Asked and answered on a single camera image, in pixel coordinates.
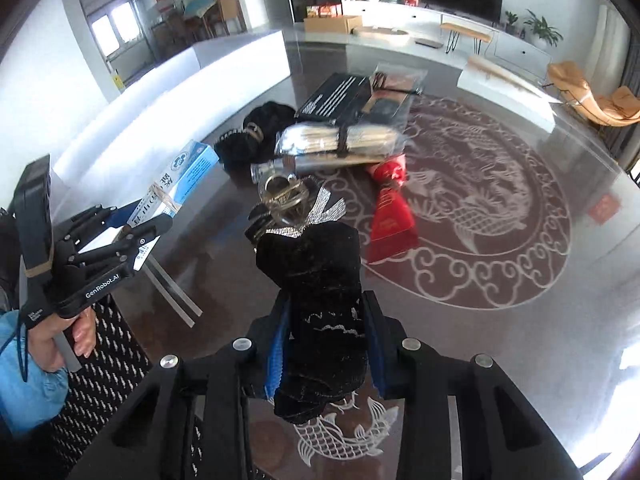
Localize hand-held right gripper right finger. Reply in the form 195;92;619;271
362;290;586;480

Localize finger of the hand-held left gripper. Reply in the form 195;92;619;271
54;199;151;257
64;220;174;281

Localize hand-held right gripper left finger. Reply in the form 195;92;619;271
65;290;293;480

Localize blue and white carton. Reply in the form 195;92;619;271
125;140;221;272

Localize black velvet cloth silver trim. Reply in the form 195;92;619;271
255;187;371;426

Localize white storage box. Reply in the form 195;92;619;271
50;29;292;186

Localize black knit hat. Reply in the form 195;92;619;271
214;101;297;171

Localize red packet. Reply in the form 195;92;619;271
367;152;421;264

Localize gold cosmetic tube clear cap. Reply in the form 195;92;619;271
250;152;388;187

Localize person's left forearm blue sleeve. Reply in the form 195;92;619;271
0;310;71;438

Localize person's left hand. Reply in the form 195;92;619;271
29;305;98;374

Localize black gold hair clip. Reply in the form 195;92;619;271
244;204;274;250

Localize black patterned mat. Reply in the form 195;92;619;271
47;300;206;480

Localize bagged chopstick bundle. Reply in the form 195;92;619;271
275;122;406;159

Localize black printed box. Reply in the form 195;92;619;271
294;73;375;123

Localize wooden dining chair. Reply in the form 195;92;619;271
215;0;248;36

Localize cardboard box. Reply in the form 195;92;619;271
303;15;363;35

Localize clear plastic package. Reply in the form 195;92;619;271
362;62;428;127

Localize white flat box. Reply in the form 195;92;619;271
457;55;559;134

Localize oval wooden tray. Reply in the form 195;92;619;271
352;27;411;44

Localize white television cabinet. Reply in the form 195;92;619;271
345;0;567;69

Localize tan lounge chair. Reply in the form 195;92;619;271
545;60;640;129

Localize wooden bench hairpin legs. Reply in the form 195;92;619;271
440;22;497;56

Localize large leafy potted plant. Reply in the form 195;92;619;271
522;9;565;50

